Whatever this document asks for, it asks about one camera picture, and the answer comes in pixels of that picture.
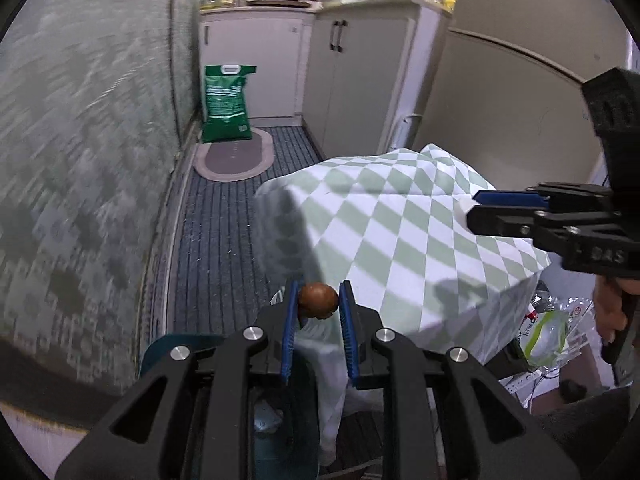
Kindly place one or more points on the person's right hand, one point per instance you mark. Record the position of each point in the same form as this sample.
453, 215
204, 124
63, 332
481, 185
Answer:
608, 299

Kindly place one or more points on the frosted patterned sliding door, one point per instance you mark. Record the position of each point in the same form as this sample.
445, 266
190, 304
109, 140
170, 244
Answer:
96, 99

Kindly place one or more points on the beige two-door refrigerator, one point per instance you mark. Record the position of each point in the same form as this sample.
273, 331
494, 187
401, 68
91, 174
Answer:
506, 97

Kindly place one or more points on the green white checkered tablecloth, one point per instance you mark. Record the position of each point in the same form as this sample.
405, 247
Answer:
388, 225

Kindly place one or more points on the oval grey floor mat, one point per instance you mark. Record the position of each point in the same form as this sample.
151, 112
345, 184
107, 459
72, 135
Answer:
235, 161

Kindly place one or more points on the green rice bag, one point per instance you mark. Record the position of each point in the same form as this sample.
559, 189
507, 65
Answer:
225, 112

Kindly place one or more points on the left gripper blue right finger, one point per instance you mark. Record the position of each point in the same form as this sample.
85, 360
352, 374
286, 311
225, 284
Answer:
346, 304

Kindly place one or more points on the round brown fruit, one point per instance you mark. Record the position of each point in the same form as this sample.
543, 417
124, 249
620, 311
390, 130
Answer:
317, 300

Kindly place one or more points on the black tracking camera box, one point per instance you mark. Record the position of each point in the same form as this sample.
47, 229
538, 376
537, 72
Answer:
612, 100

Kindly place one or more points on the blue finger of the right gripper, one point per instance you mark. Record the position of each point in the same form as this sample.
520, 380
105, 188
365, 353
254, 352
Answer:
522, 199
501, 221

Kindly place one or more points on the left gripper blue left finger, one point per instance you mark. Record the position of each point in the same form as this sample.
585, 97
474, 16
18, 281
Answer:
290, 303

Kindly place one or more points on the white kitchen cabinet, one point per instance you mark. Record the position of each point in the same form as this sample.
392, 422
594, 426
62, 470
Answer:
356, 75

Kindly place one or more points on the clear plastic bags pile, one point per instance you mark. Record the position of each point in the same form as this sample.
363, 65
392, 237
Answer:
554, 330

